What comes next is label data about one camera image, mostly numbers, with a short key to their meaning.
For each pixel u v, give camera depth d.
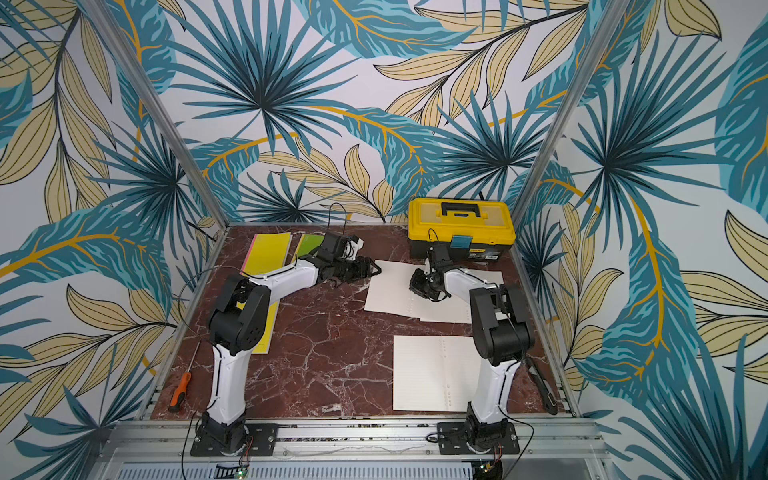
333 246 0.80
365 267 0.88
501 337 0.51
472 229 0.98
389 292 1.01
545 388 0.82
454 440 0.73
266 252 1.10
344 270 0.86
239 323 0.55
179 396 0.78
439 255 0.81
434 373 0.85
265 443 0.72
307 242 1.15
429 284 0.86
